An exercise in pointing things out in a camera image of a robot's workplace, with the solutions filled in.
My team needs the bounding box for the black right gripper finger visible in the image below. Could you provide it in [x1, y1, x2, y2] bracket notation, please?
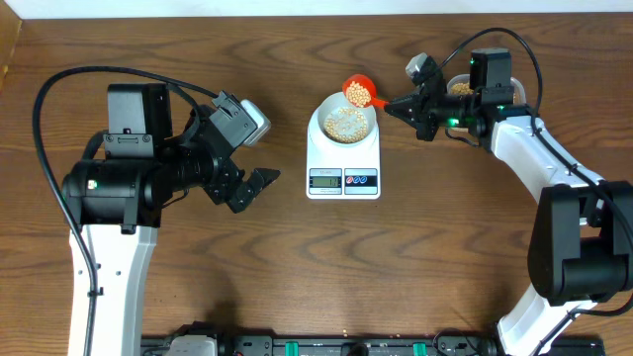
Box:
[384, 93, 424, 111]
[388, 108, 426, 132]

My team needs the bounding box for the red plastic measuring scoop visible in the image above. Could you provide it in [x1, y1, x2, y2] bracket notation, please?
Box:
[342, 74, 388, 109]

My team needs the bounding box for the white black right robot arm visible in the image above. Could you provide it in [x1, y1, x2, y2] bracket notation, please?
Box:
[384, 48, 632, 355]

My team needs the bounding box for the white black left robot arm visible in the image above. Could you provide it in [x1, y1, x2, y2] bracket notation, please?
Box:
[62, 83, 280, 355]

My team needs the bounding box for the white digital kitchen scale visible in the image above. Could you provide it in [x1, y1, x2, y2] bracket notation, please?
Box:
[306, 109, 381, 200]

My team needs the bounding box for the grey round bowl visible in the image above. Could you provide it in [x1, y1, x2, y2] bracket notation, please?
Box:
[316, 92, 377, 144]

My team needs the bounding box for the clear plastic container of soybeans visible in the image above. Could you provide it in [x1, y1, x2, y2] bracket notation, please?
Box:
[444, 73, 527, 134]

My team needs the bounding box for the black left camera cable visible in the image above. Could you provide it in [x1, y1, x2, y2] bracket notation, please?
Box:
[32, 65, 222, 356]

